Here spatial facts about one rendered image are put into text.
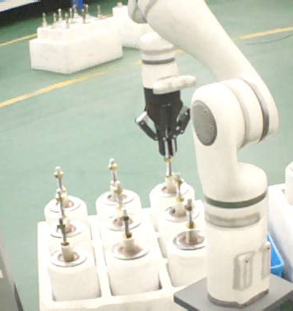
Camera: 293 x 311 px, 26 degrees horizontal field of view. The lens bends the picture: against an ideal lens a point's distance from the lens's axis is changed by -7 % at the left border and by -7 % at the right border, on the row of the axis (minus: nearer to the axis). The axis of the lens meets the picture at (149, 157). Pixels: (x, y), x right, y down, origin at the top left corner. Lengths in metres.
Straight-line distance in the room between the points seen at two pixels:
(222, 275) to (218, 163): 0.18
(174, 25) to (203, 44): 0.05
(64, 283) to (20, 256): 0.58
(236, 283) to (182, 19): 0.38
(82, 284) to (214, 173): 0.46
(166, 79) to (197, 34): 0.43
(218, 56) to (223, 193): 0.19
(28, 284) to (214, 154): 0.91
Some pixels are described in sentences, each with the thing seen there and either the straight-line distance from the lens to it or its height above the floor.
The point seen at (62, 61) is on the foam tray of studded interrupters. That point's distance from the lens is 3.58.
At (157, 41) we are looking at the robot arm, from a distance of 1.33.
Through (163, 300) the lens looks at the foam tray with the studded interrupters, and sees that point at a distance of 1.23.
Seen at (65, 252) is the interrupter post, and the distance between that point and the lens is 1.24.
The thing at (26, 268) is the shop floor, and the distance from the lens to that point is 1.74.
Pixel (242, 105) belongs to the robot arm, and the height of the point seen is 0.61.
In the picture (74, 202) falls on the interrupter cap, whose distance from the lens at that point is 1.46.
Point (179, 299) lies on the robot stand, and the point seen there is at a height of 0.30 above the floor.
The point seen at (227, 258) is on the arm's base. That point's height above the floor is 0.39.
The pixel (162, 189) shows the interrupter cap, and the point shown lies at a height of 0.25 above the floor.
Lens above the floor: 0.87
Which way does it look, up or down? 22 degrees down
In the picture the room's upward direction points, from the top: 6 degrees counter-clockwise
